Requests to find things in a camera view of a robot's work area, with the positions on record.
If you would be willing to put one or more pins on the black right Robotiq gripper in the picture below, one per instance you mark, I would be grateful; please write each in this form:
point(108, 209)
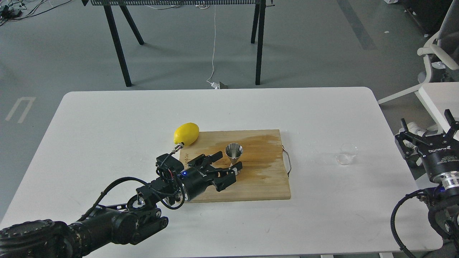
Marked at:
point(440, 153)

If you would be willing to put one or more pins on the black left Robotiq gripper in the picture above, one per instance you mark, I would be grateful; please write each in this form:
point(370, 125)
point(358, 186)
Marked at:
point(200, 174)

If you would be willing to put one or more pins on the steel double jigger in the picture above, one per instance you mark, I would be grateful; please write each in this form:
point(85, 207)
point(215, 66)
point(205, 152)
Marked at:
point(233, 151)

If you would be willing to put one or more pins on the small clear glass cup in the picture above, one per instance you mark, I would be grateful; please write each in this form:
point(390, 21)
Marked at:
point(348, 152)

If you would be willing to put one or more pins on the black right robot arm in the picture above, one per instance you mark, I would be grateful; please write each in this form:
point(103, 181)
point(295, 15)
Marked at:
point(442, 202)

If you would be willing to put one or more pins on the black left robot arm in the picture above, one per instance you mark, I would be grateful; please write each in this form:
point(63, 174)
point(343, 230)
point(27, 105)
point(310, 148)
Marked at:
point(130, 223)

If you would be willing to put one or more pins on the white sneaker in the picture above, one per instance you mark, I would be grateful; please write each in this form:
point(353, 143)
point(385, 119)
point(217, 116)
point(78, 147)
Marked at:
point(422, 132)

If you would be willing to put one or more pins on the white side table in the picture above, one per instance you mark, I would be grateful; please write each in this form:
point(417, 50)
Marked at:
point(436, 98)

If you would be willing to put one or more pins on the yellow lemon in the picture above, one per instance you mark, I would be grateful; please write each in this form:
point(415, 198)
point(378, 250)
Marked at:
point(186, 134)

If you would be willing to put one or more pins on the wooden cutting board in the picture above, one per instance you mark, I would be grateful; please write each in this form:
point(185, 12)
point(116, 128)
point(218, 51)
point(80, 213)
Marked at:
point(263, 176)

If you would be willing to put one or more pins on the white office chair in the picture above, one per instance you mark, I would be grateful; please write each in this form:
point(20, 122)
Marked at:
point(440, 47)

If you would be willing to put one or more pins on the black metal table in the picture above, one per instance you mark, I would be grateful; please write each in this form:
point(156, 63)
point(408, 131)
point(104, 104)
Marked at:
point(181, 22)

